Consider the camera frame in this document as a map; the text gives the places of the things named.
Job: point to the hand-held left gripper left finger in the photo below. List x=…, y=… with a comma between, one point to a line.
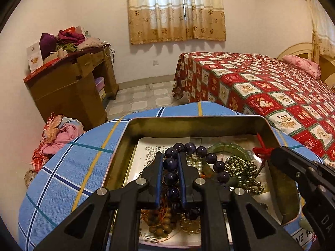
x=157, y=177

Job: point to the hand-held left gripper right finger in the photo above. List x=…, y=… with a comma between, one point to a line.
x=183, y=183

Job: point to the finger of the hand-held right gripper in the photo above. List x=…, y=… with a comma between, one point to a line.
x=293, y=162

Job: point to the pink metal tin box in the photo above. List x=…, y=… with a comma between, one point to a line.
x=123, y=157

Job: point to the green jade bangle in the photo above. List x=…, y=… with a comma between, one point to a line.
x=227, y=147

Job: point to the pale jade pendant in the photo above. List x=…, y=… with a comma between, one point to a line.
x=306, y=221

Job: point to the printed paper sheet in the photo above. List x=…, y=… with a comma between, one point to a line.
x=151, y=149

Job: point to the bed with red quilt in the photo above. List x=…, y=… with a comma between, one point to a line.
x=261, y=89

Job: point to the blue checked tablecloth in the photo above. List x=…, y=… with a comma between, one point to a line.
x=65, y=177

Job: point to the pink pillow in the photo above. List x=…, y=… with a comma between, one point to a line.
x=303, y=65

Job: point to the pink clothes pile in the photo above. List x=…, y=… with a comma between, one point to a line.
x=60, y=138

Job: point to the cream wooden headboard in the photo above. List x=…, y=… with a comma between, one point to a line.
x=293, y=49

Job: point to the brown wooden dresser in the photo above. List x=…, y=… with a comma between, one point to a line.
x=70, y=91

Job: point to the patterned beige bag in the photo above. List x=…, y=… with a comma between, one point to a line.
x=28, y=179

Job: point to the beige side curtain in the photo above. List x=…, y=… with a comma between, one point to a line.
x=322, y=31

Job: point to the pink quilted cloth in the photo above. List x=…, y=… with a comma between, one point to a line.
x=89, y=44

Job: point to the olive green cloth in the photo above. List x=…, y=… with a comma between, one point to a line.
x=69, y=47

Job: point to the small cream bottle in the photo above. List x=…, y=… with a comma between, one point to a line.
x=61, y=53

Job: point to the flat red box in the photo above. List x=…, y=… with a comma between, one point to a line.
x=43, y=69

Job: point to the beige patterned window curtain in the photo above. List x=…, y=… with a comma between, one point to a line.
x=176, y=13

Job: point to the purple cloth bundle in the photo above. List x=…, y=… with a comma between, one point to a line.
x=48, y=44

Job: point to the white printed carton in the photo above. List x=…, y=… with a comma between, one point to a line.
x=34, y=56

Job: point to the white wall socket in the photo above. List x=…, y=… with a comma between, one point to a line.
x=155, y=62

